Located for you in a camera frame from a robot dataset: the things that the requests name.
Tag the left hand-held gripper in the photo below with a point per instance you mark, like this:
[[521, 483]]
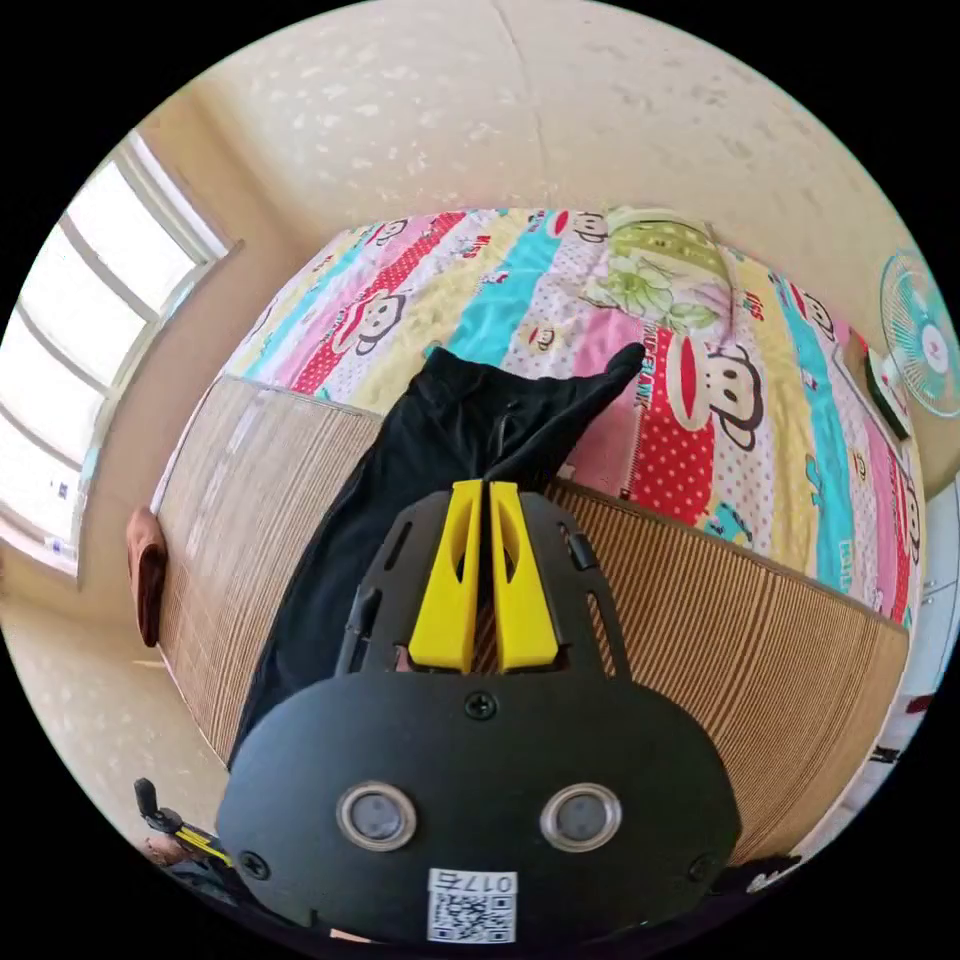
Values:
[[171, 823]]

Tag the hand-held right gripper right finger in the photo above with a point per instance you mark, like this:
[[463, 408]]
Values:
[[525, 607]]

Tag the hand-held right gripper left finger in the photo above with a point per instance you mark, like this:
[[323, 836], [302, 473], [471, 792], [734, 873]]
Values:
[[442, 600]]

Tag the black pants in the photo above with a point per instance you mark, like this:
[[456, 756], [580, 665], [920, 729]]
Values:
[[442, 427]]

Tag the person's left hand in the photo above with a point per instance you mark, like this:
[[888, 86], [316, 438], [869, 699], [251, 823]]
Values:
[[161, 851]]

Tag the bed with mat and printed quilt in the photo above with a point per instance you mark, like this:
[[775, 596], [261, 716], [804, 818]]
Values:
[[720, 645]]

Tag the brown cushion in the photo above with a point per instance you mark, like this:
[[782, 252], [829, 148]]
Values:
[[146, 577]]

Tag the green floral pillow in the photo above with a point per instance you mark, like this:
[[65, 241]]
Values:
[[660, 262]]

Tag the white cupboard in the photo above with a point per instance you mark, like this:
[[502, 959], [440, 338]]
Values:
[[937, 592]]

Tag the green and white box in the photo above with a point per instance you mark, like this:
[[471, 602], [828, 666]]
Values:
[[889, 394]]

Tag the window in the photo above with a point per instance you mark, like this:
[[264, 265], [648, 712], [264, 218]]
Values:
[[82, 330]]

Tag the teal electric fan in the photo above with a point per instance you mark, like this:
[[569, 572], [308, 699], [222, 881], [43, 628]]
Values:
[[926, 330]]

